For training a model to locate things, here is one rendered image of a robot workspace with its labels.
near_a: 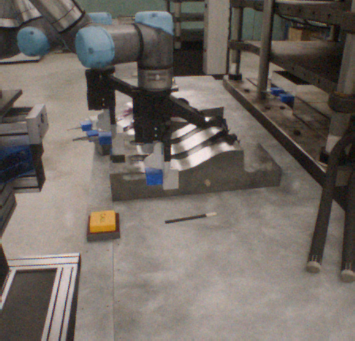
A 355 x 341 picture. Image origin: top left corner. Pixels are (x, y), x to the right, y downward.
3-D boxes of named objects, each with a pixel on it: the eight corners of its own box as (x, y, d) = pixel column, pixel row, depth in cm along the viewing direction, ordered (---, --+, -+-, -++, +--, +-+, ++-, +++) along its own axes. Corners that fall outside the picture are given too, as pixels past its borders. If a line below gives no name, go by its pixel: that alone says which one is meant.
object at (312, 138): (322, 187, 117) (327, 169, 114) (222, 86, 231) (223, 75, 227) (500, 168, 129) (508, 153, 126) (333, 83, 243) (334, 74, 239)
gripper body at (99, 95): (90, 105, 107) (85, 66, 101) (117, 103, 108) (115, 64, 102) (88, 113, 100) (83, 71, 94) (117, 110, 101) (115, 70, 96)
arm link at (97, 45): (70, 63, 69) (119, 57, 74) (90, 74, 60) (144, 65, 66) (66, 24, 65) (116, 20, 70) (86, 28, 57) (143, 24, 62)
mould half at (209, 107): (102, 156, 122) (99, 127, 117) (85, 131, 143) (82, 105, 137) (223, 132, 142) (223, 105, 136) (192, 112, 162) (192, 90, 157)
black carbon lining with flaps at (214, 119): (131, 168, 100) (128, 137, 96) (129, 144, 114) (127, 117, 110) (246, 159, 105) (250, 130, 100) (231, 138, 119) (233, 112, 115)
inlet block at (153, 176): (124, 193, 82) (121, 173, 79) (123, 182, 86) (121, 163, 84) (178, 188, 84) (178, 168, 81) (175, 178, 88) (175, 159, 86)
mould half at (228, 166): (112, 201, 97) (107, 159, 91) (112, 159, 120) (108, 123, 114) (279, 185, 104) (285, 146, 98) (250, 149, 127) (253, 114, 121)
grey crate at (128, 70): (115, 84, 429) (114, 67, 419) (113, 77, 463) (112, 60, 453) (162, 81, 443) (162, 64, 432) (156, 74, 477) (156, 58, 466)
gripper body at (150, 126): (133, 132, 82) (131, 83, 76) (169, 131, 83) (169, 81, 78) (135, 147, 75) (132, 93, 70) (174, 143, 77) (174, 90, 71)
